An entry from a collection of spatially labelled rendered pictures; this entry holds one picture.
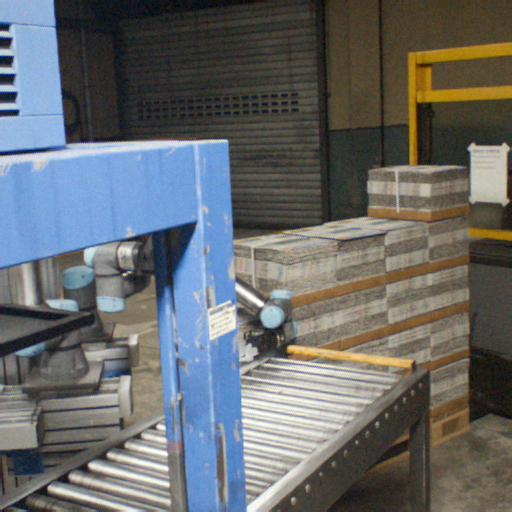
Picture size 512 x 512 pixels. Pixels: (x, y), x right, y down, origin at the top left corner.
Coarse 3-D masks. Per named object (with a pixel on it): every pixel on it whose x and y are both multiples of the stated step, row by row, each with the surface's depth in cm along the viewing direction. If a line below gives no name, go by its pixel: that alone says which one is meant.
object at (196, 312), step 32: (224, 160) 104; (224, 192) 104; (192, 224) 101; (224, 224) 105; (160, 256) 104; (192, 256) 102; (224, 256) 105; (160, 288) 105; (192, 288) 103; (224, 288) 105; (160, 320) 106; (192, 320) 104; (224, 320) 106; (192, 352) 105; (224, 352) 106; (192, 384) 106; (224, 384) 107; (192, 416) 106; (224, 416) 107; (192, 448) 107; (224, 448) 107; (192, 480) 108; (224, 480) 108
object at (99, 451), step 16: (272, 352) 265; (240, 368) 250; (256, 368) 252; (160, 416) 213; (128, 432) 204; (96, 448) 195; (64, 464) 186; (80, 464) 186; (32, 480) 179; (48, 480) 178; (64, 480) 181; (0, 496) 172; (16, 496) 171
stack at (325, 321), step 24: (384, 288) 344; (408, 288) 354; (240, 312) 309; (312, 312) 317; (336, 312) 327; (360, 312) 336; (384, 312) 345; (408, 312) 356; (240, 336) 294; (312, 336) 319; (336, 336) 327; (384, 336) 351; (408, 336) 357; (312, 360) 321; (336, 360) 329; (408, 432) 364; (408, 456) 366; (360, 480) 346
